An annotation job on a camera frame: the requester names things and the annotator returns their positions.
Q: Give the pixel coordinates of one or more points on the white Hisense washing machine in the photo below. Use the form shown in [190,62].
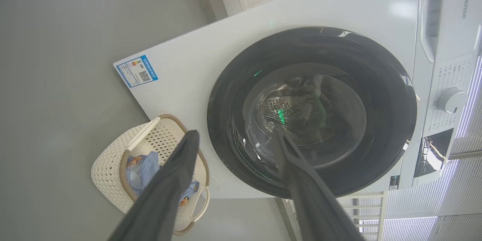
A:
[196,64]

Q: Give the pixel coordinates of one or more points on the blue garment with orange print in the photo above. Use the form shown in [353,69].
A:
[190,190]
[145,169]

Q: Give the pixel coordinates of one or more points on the black round glass washer door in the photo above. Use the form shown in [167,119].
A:
[380,94]

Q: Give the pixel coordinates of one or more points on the stainless steel washer drum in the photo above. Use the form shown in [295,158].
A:
[290,107]

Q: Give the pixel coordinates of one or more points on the blue energy label sticker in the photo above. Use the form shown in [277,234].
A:
[135,71]

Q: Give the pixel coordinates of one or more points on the cream perforated laundry basket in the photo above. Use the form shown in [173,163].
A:
[109,165]

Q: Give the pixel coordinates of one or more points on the white detergent drawer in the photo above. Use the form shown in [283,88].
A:
[457,26]

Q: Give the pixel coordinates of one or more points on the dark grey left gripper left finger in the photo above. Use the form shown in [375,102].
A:
[165,192]

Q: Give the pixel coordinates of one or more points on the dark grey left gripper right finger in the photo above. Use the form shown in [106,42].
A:
[308,196]

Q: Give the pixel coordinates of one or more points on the glossy black display panel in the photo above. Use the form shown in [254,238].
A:
[433,154]

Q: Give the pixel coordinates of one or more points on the white washing machine dial knob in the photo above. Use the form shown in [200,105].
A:
[451,100]

